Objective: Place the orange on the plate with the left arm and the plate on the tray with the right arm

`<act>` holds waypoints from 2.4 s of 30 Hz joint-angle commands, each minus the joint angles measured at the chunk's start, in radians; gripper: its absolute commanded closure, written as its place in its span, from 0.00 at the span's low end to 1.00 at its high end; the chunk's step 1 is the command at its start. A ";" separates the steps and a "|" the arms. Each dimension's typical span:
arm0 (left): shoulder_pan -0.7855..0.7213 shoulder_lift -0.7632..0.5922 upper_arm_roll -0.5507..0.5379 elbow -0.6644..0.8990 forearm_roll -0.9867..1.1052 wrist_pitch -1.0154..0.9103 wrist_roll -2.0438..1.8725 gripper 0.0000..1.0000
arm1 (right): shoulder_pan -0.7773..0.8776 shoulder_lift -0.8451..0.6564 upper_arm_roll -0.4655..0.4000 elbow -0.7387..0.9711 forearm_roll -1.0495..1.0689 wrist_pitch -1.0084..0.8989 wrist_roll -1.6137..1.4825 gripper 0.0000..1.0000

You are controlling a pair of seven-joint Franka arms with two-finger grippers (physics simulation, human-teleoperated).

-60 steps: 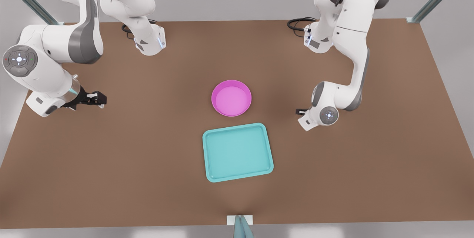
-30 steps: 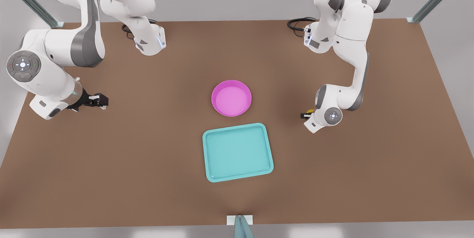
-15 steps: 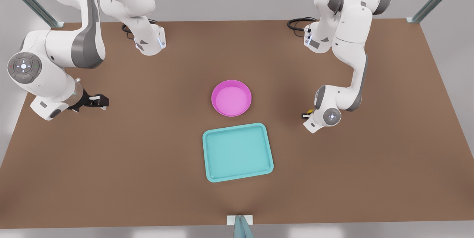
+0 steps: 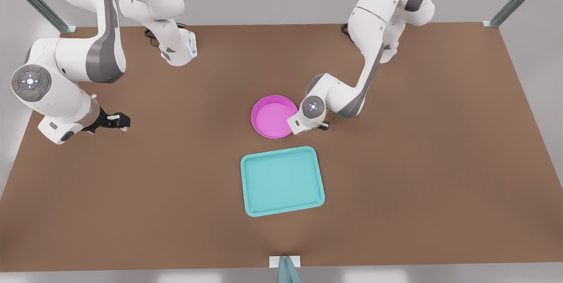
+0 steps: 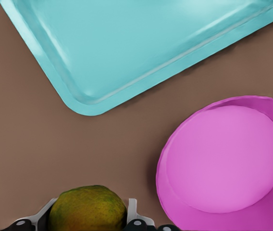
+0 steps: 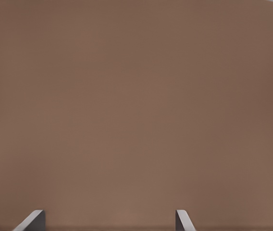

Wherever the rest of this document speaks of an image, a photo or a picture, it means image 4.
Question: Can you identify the teal rectangular tray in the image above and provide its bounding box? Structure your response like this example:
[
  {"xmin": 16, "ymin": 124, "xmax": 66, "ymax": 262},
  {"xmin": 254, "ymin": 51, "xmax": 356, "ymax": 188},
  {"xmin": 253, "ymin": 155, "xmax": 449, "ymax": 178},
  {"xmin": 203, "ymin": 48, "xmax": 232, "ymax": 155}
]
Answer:
[{"xmin": 240, "ymin": 146, "xmax": 326, "ymax": 217}]

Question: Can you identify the pink round plate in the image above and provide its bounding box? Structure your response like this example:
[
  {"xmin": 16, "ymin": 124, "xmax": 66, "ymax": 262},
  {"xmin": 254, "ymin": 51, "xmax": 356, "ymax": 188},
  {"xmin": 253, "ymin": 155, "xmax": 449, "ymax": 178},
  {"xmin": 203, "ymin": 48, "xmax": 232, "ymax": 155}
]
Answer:
[{"xmin": 251, "ymin": 95, "xmax": 300, "ymax": 139}]

